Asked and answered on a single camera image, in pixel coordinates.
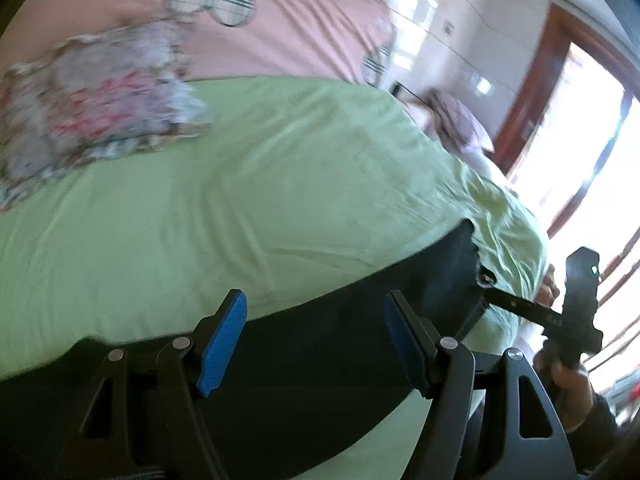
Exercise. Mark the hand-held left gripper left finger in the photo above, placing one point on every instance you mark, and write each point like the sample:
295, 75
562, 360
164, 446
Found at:
224, 347

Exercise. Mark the pink quilt with heart print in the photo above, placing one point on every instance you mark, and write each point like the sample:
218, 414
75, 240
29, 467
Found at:
300, 20

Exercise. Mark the lilac pillow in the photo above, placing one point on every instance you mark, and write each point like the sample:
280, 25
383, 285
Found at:
462, 122

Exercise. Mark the black pants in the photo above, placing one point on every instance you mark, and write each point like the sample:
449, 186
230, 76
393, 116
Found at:
320, 355

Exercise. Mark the person's right hand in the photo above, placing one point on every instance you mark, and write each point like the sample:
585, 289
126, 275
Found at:
572, 395

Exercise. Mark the wall switch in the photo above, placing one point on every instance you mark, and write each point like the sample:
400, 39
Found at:
448, 27

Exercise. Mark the brown wooden door frame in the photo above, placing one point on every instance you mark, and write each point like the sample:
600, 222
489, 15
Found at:
540, 85

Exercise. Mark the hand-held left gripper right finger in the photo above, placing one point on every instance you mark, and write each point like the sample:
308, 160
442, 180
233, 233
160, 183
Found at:
404, 347

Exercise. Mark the light green bed sheet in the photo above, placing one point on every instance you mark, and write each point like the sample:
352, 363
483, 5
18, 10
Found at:
280, 185

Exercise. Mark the floral patterned cloth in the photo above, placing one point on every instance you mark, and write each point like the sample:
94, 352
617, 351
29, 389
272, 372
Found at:
95, 105

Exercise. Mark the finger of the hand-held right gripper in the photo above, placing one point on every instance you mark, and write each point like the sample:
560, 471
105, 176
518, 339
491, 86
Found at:
515, 306

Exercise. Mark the person's right forearm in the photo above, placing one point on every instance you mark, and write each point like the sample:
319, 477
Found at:
595, 430

